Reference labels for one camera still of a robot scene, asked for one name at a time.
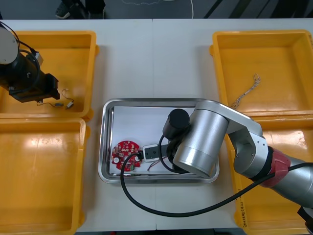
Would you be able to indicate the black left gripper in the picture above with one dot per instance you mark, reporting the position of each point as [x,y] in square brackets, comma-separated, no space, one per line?
[36,88]

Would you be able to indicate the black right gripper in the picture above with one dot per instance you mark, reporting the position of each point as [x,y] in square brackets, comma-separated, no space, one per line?
[182,170]

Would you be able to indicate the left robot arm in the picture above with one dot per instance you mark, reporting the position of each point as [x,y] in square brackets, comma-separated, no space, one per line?
[22,68]

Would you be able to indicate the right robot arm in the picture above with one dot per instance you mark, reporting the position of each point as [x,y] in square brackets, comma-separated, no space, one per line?
[210,137]

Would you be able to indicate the yellow-orange plastic bin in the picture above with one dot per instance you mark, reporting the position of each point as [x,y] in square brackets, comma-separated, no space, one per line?
[269,210]
[36,176]
[73,49]
[269,61]

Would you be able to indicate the round red circuit board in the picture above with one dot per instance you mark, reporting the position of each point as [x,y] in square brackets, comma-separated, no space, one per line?
[122,149]

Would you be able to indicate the white sheet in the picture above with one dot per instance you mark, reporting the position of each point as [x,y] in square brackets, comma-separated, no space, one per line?
[137,122]

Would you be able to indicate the person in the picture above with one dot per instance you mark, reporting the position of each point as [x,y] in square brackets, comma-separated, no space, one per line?
[63,12]

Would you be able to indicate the steel tray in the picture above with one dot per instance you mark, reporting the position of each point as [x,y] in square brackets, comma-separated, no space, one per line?
[106,137]

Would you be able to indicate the black stand leg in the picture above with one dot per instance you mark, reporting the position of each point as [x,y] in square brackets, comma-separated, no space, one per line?
[212,9]

